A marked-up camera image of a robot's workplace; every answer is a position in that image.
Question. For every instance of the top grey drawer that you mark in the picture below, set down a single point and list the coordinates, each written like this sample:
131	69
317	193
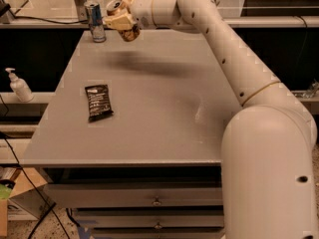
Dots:
136	194

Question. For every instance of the white pump lotion bottle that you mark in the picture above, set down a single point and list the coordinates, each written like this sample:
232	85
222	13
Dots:
19	86

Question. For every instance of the grey drawer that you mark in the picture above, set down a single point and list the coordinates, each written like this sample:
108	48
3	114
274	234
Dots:
166	217
164	233
136	194

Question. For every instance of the orange soda can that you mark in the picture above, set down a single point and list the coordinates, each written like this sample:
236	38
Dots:
116	6

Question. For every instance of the blue silver redbull can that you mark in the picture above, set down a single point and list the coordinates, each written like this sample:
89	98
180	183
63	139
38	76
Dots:
95	22

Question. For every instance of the green item in box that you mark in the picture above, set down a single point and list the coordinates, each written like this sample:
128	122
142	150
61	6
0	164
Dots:
6	187

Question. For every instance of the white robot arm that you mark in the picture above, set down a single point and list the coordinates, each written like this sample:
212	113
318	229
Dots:
267	173

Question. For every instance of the middle grey drawer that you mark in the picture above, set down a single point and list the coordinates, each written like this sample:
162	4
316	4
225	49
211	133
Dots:
166	217

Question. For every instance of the grey drawer cabinet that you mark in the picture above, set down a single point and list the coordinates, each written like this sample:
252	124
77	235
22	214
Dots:
171	103

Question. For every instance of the black snack packet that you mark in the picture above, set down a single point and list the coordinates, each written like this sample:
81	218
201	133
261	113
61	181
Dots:
99	103

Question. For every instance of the bottom grey drawer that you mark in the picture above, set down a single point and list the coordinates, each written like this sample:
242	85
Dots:
164	233

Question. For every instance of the cardboard box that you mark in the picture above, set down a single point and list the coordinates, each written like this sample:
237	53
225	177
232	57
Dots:
25	202

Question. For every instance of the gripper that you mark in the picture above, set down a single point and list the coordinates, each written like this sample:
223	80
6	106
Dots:
142	7

